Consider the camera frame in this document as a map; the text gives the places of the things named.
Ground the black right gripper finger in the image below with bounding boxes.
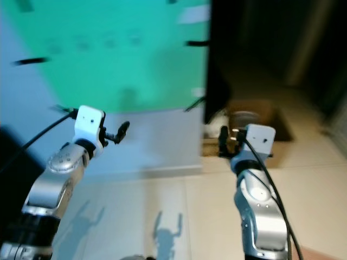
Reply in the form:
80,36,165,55
217,125,230,159

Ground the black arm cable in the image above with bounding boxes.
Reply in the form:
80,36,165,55
0,109,80,174
242,135,305,260

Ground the white tape piece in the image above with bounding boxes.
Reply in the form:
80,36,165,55
176,5,211,25

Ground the grey round object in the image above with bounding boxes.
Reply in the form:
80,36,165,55
230,110,259,128

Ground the black upright panel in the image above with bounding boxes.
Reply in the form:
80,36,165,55
203,0,230,125

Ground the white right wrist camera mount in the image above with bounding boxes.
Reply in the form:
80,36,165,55
245,123,277,161

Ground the black tape strip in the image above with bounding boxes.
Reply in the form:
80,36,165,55
13,56,50,66
50,103,75,114
184,97,205,113
186,39,210,47

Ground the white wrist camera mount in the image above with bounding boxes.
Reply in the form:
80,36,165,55
74,105,107,158
245,123,277,161

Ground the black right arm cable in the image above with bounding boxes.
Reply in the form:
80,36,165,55
242,135,305,260

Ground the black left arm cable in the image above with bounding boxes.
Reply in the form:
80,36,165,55
0,109,80,174

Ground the brown cardboard box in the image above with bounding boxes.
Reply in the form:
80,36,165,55
201,100,294,170

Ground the black furniture piece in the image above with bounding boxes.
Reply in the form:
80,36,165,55
0,128,54,217

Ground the wooden door frame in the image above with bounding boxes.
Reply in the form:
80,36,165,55
284,0,327,86

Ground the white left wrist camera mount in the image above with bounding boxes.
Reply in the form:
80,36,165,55
74,105,107,158

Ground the green wall board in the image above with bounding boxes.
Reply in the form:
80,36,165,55
7,0,213,115

